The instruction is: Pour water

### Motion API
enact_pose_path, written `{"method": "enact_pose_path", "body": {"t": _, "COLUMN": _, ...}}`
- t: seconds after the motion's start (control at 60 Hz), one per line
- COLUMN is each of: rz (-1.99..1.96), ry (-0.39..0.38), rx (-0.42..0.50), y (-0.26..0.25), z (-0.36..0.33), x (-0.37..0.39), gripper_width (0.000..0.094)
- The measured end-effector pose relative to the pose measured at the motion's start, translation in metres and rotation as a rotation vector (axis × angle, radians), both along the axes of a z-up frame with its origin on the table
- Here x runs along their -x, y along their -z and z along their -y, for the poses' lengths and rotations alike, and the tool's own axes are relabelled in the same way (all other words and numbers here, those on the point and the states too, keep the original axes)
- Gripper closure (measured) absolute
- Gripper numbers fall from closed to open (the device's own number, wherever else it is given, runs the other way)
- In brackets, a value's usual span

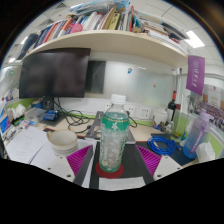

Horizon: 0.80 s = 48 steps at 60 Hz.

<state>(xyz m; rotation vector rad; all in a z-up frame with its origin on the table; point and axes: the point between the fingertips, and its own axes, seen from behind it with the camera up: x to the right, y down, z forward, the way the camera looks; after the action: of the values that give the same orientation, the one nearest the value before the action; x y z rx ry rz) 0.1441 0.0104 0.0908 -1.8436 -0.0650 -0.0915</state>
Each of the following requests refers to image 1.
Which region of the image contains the dark wine bottle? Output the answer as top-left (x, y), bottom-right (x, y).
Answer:
top-left (166, 90), bottom-right (178, 123)

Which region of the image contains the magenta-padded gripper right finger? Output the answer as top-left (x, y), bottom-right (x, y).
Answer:
top-left (132, 143), bottom-right (184, 185)

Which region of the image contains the purple hanging pennant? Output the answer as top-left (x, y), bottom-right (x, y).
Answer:
top-left (185, 54), bottom-right (206, 97)

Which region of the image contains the white tissue pile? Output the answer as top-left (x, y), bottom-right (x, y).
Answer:
top-left (8, 103), bottom-right (27, 122)

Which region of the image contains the white ceramic cup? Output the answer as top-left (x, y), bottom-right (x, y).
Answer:
top-left (46, 129), bottom-right (80, 158)

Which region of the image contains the flat round red coaster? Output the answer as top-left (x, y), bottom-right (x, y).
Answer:
top-left (95, 161), bottom-right (125, 180)

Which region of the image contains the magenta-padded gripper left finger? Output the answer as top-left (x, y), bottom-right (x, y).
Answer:
top-left (44, 144), bottom-right (98, 188)

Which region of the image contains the clear plastic box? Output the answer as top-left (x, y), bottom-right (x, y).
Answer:
top-left (24, 107), bottom-right (46, 124)

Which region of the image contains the blank white paper sheet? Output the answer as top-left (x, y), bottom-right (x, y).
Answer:
top-left (29, 138), bottom-right (98, 188)

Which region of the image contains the white round container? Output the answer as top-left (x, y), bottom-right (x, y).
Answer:
top-left (153, 108), bottom-right (169, 130)

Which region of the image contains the white shelf unit with books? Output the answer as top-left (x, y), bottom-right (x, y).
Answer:
top-left (16, 0), bottom-right (191, 68)

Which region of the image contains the translucent purple water bottle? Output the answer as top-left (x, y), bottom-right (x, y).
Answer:
top-left (182, 109), bottom-right (212, 160)

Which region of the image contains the green-labelled clear drink bottle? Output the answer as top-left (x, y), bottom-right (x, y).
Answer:
top-left (98, 93), bottom-right (130, 173)

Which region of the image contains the coiled blue cable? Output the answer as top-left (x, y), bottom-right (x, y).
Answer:
top-left (147, 135), bottom-right (178, 156)

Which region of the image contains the blue tissue box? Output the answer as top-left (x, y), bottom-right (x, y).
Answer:
top-left (0, 101), bottom-right (13, 135)

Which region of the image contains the small blue box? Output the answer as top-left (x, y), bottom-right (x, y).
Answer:
top-left (43, 109), bottom-right (61, 122)

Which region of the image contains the white wall socket row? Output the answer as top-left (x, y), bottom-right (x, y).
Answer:
top-left (104, 102), bottom-right (153, 120)

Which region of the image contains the white paper slip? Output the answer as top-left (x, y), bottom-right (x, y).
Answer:
top-left (98, 176), bottom-right (147, 192)

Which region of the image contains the black desk mat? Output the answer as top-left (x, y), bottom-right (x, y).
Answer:
top-left (89, 132), bottom-right (198, 191)

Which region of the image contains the white tissue pack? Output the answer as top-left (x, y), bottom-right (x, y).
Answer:
top-left (195, 141), bottom-right (216, 164)

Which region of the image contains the black computer monitor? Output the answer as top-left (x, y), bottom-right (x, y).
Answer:
top-left (18, 47), bottom-right (92, 111)

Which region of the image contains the black cable tangle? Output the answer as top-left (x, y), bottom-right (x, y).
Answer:
top-left (53, 99), bottom-right (98, 134)

